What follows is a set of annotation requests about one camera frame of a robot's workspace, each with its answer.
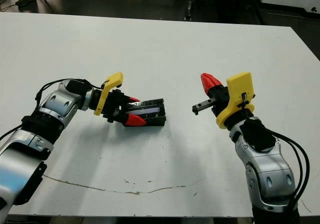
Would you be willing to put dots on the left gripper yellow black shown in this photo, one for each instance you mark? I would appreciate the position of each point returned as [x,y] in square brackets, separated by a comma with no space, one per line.
[113,80]

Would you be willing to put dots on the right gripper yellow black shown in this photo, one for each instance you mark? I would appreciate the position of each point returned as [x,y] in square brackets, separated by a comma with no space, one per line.
[241,86]

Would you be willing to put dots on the glossy black box lid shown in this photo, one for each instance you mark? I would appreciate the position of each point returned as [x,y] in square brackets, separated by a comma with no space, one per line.
[152,103]

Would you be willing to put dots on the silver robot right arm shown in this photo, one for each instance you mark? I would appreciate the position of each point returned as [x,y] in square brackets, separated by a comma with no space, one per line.
[270,169]

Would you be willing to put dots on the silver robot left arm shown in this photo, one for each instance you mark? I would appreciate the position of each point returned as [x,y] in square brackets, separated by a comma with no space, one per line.
[57,103]

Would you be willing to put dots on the black box with white insert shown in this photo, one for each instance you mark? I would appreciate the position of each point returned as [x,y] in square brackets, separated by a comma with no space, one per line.
[160,122]

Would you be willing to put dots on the black metal stand pole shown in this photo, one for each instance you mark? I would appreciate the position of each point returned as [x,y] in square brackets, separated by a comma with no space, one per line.
[190,7]

